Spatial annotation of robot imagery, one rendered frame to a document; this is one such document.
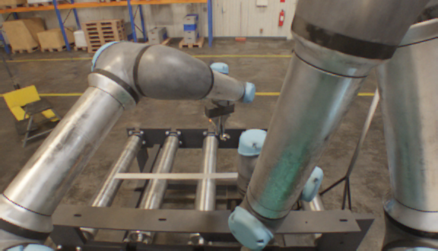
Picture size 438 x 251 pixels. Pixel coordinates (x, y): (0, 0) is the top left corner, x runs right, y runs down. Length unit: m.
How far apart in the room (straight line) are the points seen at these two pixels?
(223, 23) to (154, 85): 9.21
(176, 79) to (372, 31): 0.34
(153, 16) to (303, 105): 9.83
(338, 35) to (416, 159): 0.23
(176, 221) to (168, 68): 0.60
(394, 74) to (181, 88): 0.35
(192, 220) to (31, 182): 0.57
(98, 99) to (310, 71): 0.39
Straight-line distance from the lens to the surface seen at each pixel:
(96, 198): 1.44
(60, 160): 0.47
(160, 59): 0.45
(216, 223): 0.88
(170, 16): 9.83
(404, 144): 0.38
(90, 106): 0.48
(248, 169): 0.53
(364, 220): 1.05
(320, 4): 0.21
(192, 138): 1.81
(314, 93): 0.23
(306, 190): 0.48
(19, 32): 11.29
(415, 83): 0.34
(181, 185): 2.17
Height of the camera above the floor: 1.90
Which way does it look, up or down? 30 degrees down
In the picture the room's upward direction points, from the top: 1 degrees counter-clockwise
